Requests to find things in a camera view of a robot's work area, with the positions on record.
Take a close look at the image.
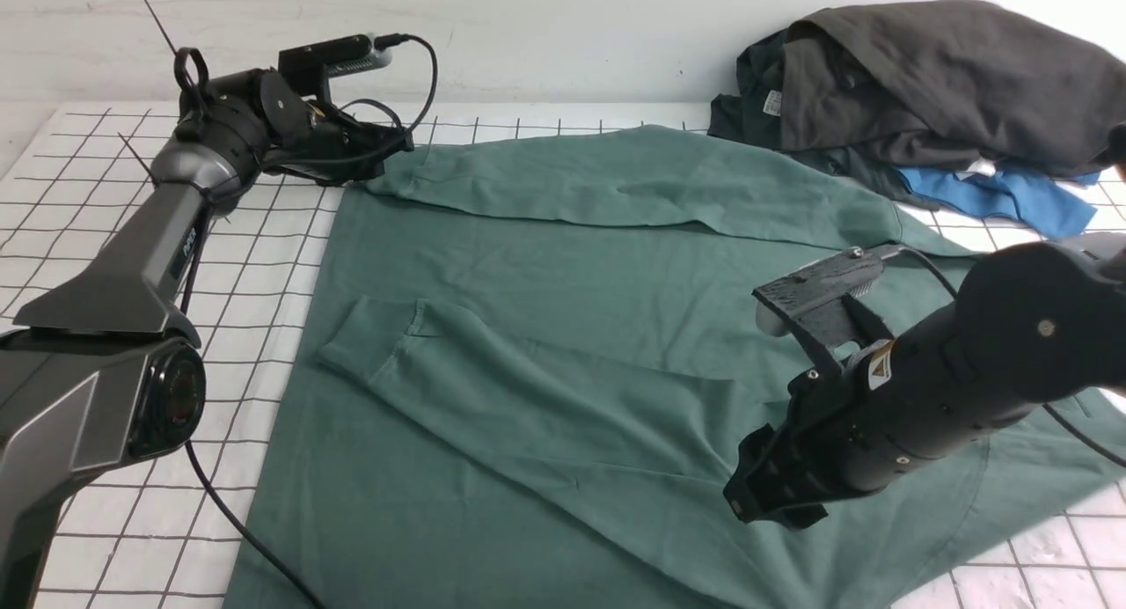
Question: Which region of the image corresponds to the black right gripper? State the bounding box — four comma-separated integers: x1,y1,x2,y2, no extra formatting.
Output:
723,362,890,532

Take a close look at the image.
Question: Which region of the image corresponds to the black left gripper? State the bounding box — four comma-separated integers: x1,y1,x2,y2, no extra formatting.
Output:
282,99,415,187

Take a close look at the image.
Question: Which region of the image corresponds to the green long sleeve shirt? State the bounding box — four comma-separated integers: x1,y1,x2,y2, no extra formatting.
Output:
248,125,1121,608

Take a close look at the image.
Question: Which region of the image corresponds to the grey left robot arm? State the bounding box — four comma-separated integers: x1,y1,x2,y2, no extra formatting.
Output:
3,63,412,608

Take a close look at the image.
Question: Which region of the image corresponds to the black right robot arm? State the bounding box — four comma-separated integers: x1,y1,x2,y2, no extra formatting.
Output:
723,232,1123,532

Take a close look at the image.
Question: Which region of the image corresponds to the blue garment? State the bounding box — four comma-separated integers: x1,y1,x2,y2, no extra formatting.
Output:
896,161,1094,240

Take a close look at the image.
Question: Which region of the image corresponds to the dark green garment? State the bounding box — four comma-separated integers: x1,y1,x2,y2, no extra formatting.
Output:
707,29,940,211

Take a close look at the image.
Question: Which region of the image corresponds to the dark grey garment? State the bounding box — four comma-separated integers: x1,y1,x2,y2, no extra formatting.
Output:
778,0,1125,179

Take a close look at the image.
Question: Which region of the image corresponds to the white grid tablecloth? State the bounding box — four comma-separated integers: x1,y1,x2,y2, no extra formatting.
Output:
3,101,1123,608

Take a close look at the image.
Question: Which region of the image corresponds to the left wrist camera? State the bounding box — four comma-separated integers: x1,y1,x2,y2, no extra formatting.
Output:
276,34,391,101

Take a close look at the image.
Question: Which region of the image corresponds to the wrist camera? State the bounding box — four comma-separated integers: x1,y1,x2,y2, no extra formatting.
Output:
276,34,391,101
753,244,903,378

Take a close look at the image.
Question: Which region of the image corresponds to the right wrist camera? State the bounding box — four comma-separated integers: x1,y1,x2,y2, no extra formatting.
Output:
753,244,903,378

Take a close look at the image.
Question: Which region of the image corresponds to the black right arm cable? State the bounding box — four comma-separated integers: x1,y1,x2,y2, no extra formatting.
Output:
897,247,1126,469

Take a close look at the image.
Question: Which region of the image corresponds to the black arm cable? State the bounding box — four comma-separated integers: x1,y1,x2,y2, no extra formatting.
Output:
180,33,439,609
897,247,1126,469

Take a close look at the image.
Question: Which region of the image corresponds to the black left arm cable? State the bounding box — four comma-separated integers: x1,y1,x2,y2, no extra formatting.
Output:
180,33,439,609

